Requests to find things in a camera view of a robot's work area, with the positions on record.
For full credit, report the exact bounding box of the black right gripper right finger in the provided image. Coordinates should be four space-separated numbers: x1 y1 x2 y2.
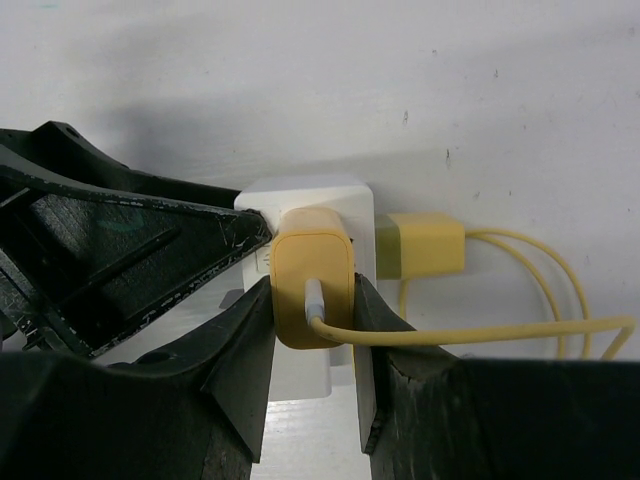
351 272 640 480

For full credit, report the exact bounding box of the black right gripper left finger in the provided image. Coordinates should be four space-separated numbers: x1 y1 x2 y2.
1 279 275 479

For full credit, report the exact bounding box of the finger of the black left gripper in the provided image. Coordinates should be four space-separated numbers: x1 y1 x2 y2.
1 121 240 204
1 147 272 358

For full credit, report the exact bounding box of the white cube socket adapter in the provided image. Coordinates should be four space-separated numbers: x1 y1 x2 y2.
234 174 376 401

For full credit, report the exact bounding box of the yellow dual USB charger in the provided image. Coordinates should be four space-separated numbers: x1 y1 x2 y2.
375 212 465 280

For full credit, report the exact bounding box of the small yellow charger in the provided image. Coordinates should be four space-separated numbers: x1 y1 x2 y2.
269 207 355 350

